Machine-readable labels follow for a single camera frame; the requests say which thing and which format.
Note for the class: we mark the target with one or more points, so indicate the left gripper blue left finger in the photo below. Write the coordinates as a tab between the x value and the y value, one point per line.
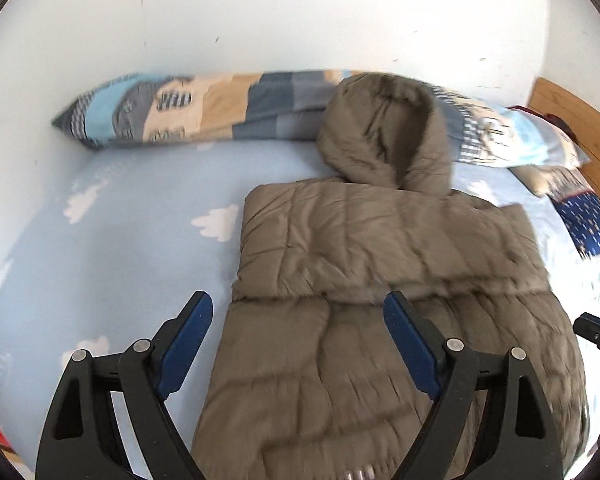
81	438

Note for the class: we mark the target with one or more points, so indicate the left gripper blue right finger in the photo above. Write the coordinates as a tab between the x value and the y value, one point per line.
517	438

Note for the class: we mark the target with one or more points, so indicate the brown hooded puffer jacket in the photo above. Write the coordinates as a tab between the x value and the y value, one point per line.
307	382

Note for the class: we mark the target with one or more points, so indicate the navy star pillow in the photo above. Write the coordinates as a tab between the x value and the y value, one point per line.
581	215

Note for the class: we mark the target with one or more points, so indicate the beige printed pillow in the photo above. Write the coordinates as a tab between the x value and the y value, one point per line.
558	183

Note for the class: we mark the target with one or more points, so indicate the light blue cloud bedsheet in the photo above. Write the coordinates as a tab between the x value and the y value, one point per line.
148	228

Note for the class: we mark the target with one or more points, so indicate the wooden headboard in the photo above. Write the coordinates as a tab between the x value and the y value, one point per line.
583	120

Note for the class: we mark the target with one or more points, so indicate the dark red cloth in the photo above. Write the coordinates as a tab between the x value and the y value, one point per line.
551	118

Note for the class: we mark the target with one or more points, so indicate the patchwork rolled quilt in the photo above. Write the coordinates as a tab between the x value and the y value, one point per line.
145	108

